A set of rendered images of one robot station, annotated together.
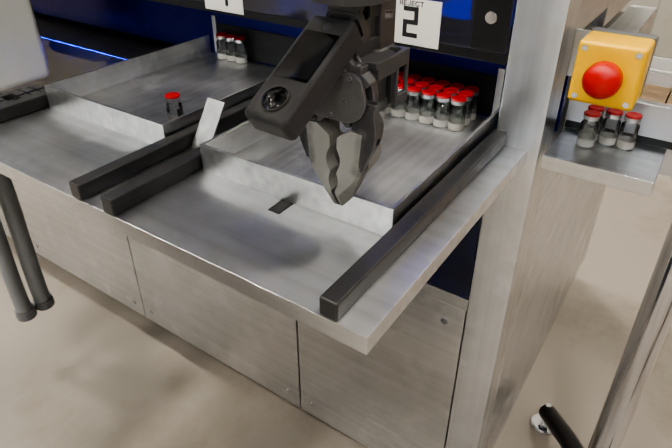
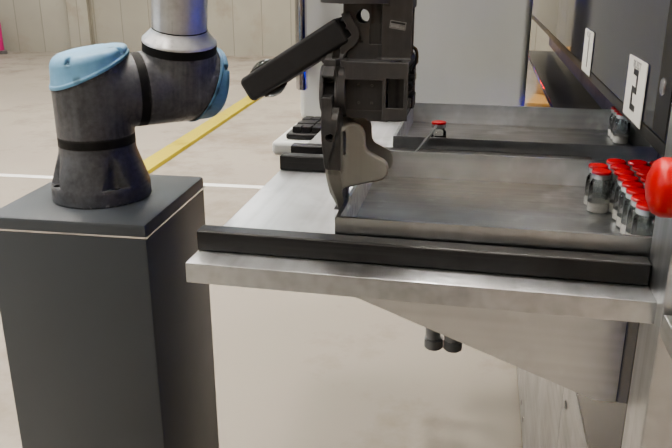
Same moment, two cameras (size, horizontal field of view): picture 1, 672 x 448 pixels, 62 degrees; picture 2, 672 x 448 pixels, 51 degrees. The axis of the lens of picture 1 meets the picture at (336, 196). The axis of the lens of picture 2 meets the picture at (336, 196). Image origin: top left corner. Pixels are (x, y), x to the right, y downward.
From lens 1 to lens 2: 66 cm
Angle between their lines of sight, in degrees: 62
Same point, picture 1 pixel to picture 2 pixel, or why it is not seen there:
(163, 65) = (543, 124)
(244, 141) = (430, 171)
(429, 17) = (641, 84)
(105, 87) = (468, 123)
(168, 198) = (319, 176)
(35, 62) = not seen: hidden behind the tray
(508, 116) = (655, 240)
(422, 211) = (369, 241)
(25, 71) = not seen: hidden behind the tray
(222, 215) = (312, 194)
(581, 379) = not seen: outside the picture
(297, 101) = (257, 68)
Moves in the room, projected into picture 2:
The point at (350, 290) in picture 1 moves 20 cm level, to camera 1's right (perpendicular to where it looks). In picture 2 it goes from (217, 232) to (286, 329)
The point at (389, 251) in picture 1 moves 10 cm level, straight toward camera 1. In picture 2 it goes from (285, 237) to (172, 248)
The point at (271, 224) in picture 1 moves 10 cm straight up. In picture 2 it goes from (315, 209) to (314, 120)
